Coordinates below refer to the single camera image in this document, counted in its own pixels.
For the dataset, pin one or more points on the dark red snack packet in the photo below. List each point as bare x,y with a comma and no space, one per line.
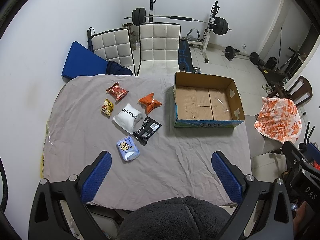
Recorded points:
117,91

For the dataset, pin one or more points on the grey plastic chair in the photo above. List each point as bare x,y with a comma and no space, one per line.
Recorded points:
259,144

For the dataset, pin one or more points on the floor barbell with plates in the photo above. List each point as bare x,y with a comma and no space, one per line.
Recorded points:
230,53

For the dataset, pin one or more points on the black foil packet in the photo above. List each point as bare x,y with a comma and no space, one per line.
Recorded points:
147,129

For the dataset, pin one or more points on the white quilted chair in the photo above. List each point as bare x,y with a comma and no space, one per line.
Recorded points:
159,45
112,45

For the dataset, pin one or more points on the orange white patterned cloth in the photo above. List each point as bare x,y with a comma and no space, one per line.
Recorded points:
279,120

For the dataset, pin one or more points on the orange snack packet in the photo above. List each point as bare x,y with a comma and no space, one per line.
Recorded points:
149,102

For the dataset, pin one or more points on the blue foam cushion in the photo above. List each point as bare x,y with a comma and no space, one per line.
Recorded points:
82,62

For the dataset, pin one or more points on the yellow snack packet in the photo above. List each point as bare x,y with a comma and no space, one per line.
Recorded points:
107,108

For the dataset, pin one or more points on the light blue tissue pack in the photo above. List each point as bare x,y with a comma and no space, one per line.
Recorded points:
127,149

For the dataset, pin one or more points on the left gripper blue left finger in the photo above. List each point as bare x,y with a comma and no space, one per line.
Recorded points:
47,220

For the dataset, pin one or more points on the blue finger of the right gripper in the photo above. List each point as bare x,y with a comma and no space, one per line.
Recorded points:
312,150
296,158

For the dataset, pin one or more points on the grey table cloth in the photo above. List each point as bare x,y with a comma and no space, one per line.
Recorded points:
174,162

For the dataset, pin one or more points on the white quilted chair right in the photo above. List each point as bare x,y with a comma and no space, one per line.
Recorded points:
159,45

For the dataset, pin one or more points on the white soft pouch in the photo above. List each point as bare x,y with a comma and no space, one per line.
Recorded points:
127,118

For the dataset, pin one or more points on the racked barbell with plates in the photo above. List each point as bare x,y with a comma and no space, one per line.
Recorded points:
219,26

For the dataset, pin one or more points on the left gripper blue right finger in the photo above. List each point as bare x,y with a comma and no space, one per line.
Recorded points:
275,218

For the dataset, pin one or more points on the dark fleece clothing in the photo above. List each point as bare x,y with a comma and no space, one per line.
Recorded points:
175,218

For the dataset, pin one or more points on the black blue weight bench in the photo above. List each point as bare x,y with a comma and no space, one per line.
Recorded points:
184,57

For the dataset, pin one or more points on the brown wooden chair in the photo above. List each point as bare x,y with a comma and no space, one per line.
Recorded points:
300,92

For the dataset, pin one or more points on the white barbell rack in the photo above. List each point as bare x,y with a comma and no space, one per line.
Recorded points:
202,44

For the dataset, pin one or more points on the dark blue cloth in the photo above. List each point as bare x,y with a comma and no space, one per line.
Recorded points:
113,68

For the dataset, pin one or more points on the white quilted chair left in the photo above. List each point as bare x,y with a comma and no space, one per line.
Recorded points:
112,45

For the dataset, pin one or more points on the open cardboard box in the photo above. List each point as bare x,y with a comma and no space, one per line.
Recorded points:
206,101

